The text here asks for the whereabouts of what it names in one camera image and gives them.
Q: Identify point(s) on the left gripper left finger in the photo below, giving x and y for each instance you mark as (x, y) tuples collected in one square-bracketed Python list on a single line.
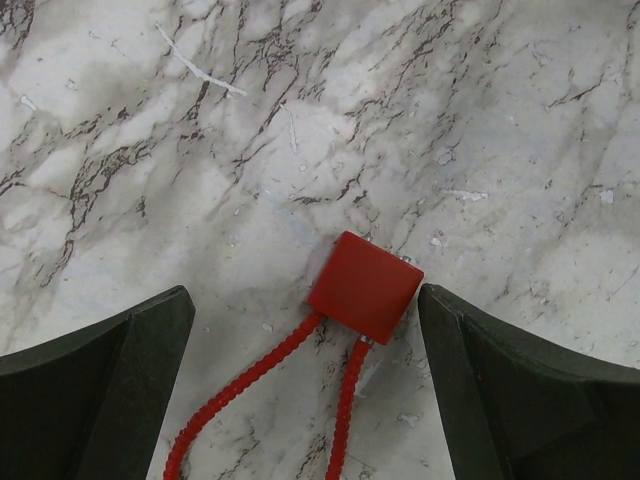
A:
[(90, 404)]

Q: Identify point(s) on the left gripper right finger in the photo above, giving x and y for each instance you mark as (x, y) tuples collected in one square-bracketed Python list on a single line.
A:
[(516, 406)]

